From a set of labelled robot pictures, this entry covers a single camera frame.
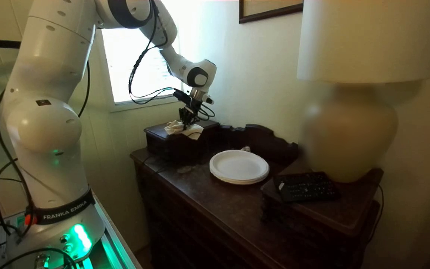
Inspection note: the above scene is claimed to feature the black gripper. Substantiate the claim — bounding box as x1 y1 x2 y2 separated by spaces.
173 89 213 129

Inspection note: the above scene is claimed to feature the beige cloth towel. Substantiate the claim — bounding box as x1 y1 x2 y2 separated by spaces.
162 119 204 141

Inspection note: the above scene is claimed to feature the small dark cabinet drawer box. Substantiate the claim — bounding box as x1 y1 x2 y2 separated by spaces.
143 119 220 162

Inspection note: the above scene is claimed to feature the dark wooden cabinet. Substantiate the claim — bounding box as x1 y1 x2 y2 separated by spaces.
129 119 385 269

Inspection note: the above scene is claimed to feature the white round plate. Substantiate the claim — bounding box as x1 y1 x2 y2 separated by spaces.
207 149 271 187

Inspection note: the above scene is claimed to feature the bright window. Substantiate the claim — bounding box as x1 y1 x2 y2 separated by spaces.
99 0 183 110

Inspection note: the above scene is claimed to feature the dark framed picture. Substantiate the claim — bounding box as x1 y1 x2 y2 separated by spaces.
237 0 304 26

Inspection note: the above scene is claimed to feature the black remote control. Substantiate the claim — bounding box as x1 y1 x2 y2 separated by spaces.
273 171 340 205

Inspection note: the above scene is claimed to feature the green lit robot platform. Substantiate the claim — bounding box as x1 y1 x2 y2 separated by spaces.
0 196 141 269

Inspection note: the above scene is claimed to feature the beige ceramic lamp base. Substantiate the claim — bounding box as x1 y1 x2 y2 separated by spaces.
301 83 399 184

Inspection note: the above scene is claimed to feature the white lamp shade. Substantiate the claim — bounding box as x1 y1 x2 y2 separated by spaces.
295 0 430 86

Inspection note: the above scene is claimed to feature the white power strip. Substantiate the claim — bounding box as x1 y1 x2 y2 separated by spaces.
0 213 29 268

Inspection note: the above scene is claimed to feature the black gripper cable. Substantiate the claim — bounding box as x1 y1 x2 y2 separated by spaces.
126 0 216 122

